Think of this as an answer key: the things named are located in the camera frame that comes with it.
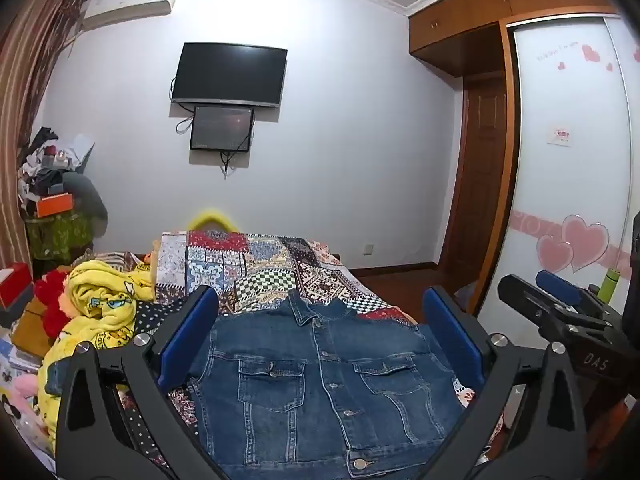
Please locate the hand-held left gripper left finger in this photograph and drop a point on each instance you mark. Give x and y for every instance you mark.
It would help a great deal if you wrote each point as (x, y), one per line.
(187, 330)

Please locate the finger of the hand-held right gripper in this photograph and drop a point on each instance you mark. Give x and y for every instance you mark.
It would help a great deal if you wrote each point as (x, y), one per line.
(555, 281)
(520, 300)

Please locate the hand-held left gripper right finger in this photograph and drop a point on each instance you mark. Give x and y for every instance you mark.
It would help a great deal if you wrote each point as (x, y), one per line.
(452, 332)

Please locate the blue denim jacket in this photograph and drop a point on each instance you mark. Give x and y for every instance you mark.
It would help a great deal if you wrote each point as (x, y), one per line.
(320, 385)

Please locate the navy patterned cloth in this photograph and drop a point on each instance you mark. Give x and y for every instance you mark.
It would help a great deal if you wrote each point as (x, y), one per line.
(150, 317)

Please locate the green bottle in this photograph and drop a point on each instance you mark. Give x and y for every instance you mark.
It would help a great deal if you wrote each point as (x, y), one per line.
(610, 287)

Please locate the yellow cartoon blanket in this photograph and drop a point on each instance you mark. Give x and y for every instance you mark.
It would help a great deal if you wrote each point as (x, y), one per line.
(107, 305)

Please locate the white heart-print wardrobe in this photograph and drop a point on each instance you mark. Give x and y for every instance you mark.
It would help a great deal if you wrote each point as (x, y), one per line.
(565, 185)

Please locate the patchwork bed quilt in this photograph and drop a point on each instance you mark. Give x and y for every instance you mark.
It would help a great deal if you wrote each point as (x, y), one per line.
(260, 260)

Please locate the yellow curved object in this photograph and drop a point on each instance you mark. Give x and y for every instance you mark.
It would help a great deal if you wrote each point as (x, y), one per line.
(210, 219)

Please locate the brown wooden door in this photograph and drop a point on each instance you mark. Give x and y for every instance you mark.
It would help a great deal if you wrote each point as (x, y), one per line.
(480, 175)

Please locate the red plush toy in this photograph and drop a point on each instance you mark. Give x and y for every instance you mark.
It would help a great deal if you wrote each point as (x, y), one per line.
(50, 305)

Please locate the white paper label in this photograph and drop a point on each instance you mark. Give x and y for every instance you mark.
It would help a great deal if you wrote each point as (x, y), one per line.
(560, 136)

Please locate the brown cardboard box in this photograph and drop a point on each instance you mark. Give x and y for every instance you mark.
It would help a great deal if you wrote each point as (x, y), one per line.
(32, 327)

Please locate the green patterned cloth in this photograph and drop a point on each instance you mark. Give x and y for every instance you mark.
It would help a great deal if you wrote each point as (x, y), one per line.
(57, 235)

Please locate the pink plush toy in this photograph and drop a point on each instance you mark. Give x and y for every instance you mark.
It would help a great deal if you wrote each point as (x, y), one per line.
(25, 385)

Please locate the red tissue box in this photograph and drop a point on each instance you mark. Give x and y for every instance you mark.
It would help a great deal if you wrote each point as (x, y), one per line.
(17, 285)

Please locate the orange box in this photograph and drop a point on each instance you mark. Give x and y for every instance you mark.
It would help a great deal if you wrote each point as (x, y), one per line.
(55, 205)

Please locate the small black monitor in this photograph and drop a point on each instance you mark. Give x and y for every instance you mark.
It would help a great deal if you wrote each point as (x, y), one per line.
(222, 127)

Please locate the pile of clutter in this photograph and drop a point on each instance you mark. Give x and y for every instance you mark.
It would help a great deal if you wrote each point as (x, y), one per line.
(50, 160)

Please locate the brown striped curtain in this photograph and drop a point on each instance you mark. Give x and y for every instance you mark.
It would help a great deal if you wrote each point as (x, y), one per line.
(30, 110)

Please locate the wooden overhead cabinet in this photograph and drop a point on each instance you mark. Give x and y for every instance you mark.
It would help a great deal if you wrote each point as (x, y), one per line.
(465, 10)

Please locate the white air conditioner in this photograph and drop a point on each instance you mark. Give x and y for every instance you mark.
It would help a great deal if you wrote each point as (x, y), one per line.
(132, 2)

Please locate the black wall television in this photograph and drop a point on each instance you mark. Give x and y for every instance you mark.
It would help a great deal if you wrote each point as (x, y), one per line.
(229, 75)

